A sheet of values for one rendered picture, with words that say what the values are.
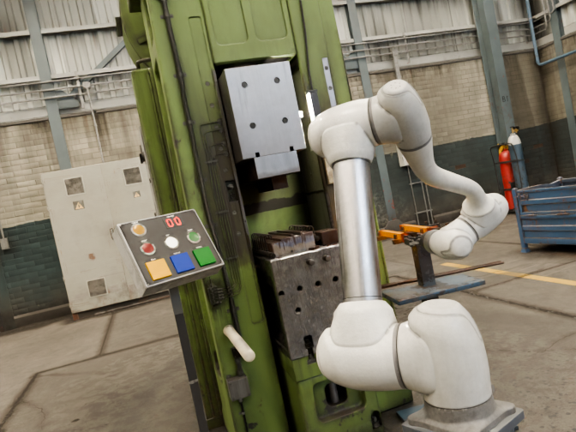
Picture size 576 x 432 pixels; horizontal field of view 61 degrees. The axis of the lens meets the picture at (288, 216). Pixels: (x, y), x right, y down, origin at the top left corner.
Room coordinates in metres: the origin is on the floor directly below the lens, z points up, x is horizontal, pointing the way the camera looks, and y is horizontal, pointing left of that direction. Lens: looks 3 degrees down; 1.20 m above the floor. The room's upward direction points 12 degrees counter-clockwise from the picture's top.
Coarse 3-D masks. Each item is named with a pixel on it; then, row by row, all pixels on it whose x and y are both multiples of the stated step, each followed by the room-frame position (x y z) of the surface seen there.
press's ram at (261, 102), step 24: (240, 72) 2.18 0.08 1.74; (264, 72) 2.21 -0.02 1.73; (288, 72) 2.24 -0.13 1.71; (240, 96) 2.17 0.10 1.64; (264, 96) 2.20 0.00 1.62; (288, 96) 2.23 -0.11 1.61; (240, 120) 2.17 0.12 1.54; (264, 120) 2.20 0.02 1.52; (288, 120) 2.23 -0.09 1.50; (240, 144) 2.16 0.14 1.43; (264, 144) 2.19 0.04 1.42; (288, 144) 2.22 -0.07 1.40
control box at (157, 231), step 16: (128, 224) 1.86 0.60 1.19; (144, 224) 1.90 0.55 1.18; (160, 224) 1.93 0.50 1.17; (176, 224) 1.97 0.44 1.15; (192, 224) 2.01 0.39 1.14; (128, 240) 1.82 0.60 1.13; (144, 240) 1.85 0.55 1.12; (160, 240) 1.89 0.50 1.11; (208, 240) 1.99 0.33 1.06; (128, 256) 1.81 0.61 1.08; (144, 256) 1.81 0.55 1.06; (160, 256) 1.84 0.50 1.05; (192, 256) 1.91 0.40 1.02; (144, 272) 1.77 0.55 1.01; (176, 272) 1.83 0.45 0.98; (192, 272) 1.86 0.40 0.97; (208, 272) 1.94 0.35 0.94; (144, 288) 1.75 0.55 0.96; (160, 288) 1.81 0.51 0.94
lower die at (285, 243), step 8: (272, 232) 2.52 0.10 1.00; (304, 232) 2.24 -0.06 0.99; (312, 232) 2.23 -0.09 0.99; (272, 240) 2.32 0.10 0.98; (280, 240) 2.19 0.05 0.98; (288, 240) 2.19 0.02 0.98; (296, 240) 2.20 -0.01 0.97; (304, 240) 2.22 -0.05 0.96; (312, 240) 2.23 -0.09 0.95; (272, 248) 2.18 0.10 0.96; (280, 248) 2.18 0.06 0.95; (288, 248) 2.19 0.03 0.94; (296, 248) 2.20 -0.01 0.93; (304, 248) 2.21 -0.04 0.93
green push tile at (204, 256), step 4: (204, 248) 1.95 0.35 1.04; (208, 248) 1.96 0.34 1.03; (196, 252) 1.92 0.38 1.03; (200, 252) 1.93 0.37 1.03; (204, 252) 1.94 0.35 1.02; (208, 252) 1.95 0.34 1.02; (196, 256) 1.91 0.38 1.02; (200, 256) 1.92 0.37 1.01; (204, 256) 1.92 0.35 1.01; (208, 256) 1.93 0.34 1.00; (212, 256) 1.94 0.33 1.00; (196, 260) 1.91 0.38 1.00; (200, 260) 1.90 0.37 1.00; (204, 260) 1.91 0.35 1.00; (208, 260) 1.92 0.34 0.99; (212, 260) 1.93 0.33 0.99; (200, 264) 1.89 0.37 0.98; (204, 264) 1.90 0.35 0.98; (208, 264) 1.92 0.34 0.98
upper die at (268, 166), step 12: (264, 156) 2.19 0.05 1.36; (276, 156) 2.20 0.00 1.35; (288, 156) 2.22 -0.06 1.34; (240, 168) 2.48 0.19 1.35; (252, 168) 2.24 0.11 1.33; (264, 168) 2.18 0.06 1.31; (276, 168) 2.20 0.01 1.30; (288, 168) 2.21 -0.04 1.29; (240, 180) 2.54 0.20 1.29; (252, 180) 2.28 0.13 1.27
